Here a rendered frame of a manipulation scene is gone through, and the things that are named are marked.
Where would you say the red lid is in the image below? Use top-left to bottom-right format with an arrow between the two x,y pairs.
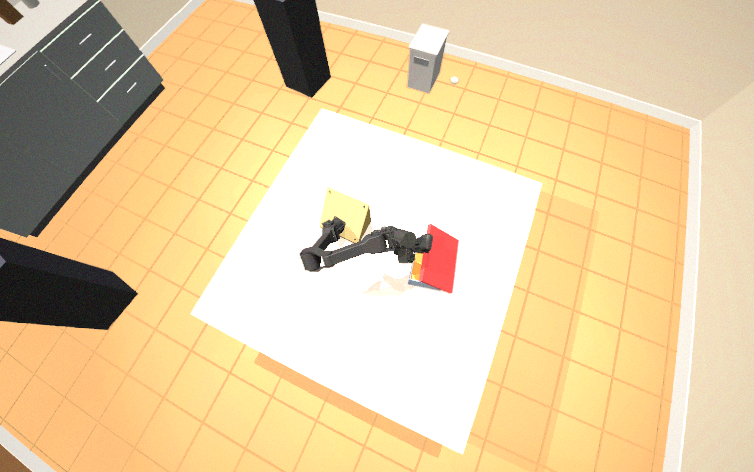
419,224 -> 459,294

